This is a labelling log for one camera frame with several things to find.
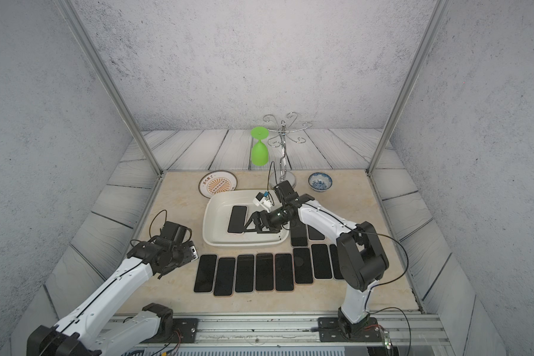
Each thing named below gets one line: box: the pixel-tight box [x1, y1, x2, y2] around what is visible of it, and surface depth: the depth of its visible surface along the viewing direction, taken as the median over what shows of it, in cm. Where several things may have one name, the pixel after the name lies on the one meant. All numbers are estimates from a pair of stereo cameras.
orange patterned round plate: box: [198, 169, 239, 199], surface depth 117 cm
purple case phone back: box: [227, 205, 247, 234], surface depth 101 cm
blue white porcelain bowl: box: [307, 172, 334, 193], surface depth 115 cm
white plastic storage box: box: [201, 189, 291, 247], surface depth 100 cm
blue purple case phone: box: [310, 244, 333, 279], surface depth 92 cm
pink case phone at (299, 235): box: [290, 223, 308, 247], surface depth 95 cm
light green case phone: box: [235, 254, 255, 293], surface depth 86 cm
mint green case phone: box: [193, 254, 218, 293], surface depth 88 cm
